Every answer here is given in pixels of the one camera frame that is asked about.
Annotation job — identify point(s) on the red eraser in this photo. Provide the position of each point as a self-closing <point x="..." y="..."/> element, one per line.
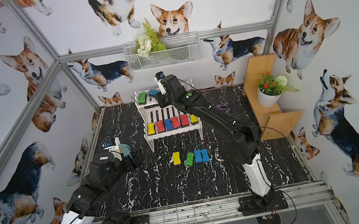
<point x="160" y="126"/>
<point x="175" y="122"/>
<point x="184" y="120"/>

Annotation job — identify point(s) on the yellow eraser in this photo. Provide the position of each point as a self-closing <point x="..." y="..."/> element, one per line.
<point x="151" y="129"/>
<point x="176" y="158"/>
<point x="193" y="119"/>

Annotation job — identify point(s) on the green eraser top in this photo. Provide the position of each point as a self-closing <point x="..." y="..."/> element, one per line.
<point x="189" y="160"/>
<point x="142" y="98"/>

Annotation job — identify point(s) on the blue eraser top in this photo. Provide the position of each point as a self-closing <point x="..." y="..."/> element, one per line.
<point x="153" y="93"/>
<point x="205" y="155"/>
<point x="198" y="156"/>

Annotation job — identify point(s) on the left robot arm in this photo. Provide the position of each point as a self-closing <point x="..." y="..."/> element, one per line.
<point x="85" y="198"/>

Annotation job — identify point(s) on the teal dustpan with brush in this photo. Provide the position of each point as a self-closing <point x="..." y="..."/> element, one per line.
<point x="124" y="150"/>

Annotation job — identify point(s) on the wooden corner shelf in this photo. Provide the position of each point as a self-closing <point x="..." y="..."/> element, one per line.
<point x="273" y="122"/>

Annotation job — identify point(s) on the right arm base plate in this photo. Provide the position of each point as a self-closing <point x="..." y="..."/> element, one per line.
<point x="251" y="205"/>

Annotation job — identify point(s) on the purple pink toy rake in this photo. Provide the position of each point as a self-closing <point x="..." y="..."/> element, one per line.
<point x="224" y="108"/>

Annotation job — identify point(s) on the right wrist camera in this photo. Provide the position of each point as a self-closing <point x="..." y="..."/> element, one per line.
<point x="158" y="77"/>

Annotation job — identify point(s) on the white wire basket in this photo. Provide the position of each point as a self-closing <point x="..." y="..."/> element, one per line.
<point x="178" y="50"/>

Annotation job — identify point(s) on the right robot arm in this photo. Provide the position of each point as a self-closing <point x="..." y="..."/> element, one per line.
<point x="244" y="139"/>

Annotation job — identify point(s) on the blue eraser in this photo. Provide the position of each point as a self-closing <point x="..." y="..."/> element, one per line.
<point x="198" y="156"/>
<point x="168" y="125"/>
<point x="205" y="155"/>
<point x="153" y="93"/>

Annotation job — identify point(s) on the potted plant white pot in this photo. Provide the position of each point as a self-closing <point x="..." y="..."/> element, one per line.
<point x="270" y="88"/>

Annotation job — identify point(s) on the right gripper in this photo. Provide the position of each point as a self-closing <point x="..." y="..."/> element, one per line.
<point x="162" y="98"/>

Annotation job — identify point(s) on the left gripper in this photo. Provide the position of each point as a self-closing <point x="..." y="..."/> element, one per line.
<point x="130" y="159"/>

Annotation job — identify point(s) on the artificial fern white flowers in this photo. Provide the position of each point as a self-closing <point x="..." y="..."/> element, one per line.
<point x="148" y="43"/>

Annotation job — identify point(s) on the white wooden shelf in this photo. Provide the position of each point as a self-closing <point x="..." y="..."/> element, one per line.
<point x="152" y="113"/>

